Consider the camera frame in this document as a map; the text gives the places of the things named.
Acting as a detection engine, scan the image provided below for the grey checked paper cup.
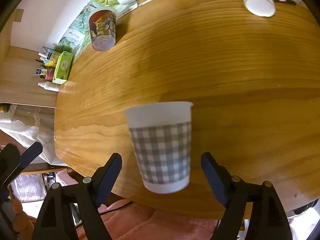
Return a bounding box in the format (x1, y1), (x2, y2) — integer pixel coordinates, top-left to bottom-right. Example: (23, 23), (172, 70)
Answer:
(124, 101), (193, 194)

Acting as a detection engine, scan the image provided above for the red robot print cup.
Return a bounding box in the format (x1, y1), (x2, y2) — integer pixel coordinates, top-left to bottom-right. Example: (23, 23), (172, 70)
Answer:
(88, 6), (118, 51)

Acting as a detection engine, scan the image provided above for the white squeeze bottle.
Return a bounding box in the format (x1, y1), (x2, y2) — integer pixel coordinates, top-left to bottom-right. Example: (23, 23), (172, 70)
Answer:
(38, 81), (60, 92)

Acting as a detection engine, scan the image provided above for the green tissue box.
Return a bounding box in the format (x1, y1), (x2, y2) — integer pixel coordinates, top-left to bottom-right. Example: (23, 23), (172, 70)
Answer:
(52, 51), (74, 85)

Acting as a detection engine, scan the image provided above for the grape print paper sheet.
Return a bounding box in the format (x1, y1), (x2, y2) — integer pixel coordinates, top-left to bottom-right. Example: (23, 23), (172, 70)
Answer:
(53, 0), (161, 55)

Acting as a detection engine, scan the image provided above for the black pen pink label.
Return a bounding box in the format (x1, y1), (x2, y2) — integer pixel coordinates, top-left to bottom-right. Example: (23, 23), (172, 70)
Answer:
(273, 0), (296, 5)

